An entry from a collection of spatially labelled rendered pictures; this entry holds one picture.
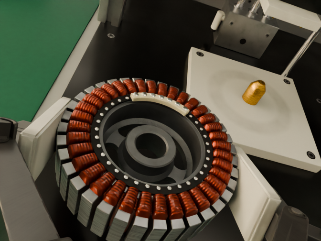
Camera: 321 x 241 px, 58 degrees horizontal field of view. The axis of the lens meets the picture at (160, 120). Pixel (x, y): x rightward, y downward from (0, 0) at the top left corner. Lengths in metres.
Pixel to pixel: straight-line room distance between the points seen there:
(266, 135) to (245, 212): 0.17
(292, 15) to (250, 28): 0.12
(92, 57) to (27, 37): 0.09
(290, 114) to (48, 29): 0.32
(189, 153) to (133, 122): 0.04
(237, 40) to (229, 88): 0.11
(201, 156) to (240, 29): 0.29
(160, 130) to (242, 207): 0.07
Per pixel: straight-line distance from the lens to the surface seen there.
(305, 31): 0.62
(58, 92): 0.33
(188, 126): 0.20
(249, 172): 0.17
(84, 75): 0.32
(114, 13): 0.40
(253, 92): 0.34
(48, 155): 0.17
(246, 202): 0.17
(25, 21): 0.43
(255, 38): 0.45
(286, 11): 0.33
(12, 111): 0.31
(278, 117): 0.36
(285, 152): 0.33
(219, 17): 0.44
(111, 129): 0.20
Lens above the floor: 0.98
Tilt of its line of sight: 45 degrees down
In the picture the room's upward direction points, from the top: 23 degrees clockwise
